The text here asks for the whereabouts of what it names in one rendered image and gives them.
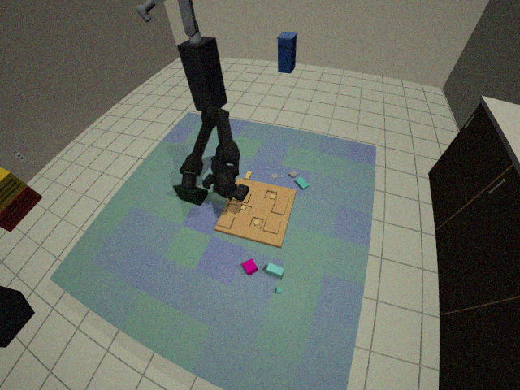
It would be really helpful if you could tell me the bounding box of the magenta cube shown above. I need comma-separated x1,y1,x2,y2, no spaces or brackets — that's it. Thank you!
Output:
242,258,258,275

